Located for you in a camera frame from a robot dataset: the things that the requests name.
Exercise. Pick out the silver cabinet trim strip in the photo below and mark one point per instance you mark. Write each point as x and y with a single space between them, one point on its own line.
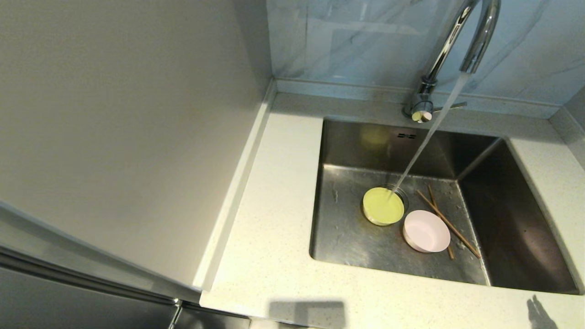
91 278

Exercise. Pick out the pink plastic bowl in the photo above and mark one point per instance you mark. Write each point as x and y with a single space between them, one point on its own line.
426 230

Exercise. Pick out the chrome gooseneck kitchen faucet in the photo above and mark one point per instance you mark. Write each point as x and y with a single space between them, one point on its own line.
450 41

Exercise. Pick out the white countertop upstand strip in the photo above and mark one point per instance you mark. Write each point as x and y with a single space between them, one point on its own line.
237 183

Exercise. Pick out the beige tall cabinet side panel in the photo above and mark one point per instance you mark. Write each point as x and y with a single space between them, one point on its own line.
114 137

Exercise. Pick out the glossy grey lower cabinet door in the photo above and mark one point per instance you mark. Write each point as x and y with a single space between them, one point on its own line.
68 306

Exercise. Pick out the grey tall cabinet door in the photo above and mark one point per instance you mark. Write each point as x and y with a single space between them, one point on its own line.
45 242

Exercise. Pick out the running water stream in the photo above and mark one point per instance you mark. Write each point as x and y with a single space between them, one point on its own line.
427 137

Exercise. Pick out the stainless steel sink basin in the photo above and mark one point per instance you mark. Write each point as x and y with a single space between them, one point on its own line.
347 246

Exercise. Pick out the brown wooden chopstick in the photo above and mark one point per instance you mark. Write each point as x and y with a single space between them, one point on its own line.
432 196
461 237

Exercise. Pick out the yellow-green plastic bowl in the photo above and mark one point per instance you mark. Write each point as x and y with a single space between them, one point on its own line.
383 206

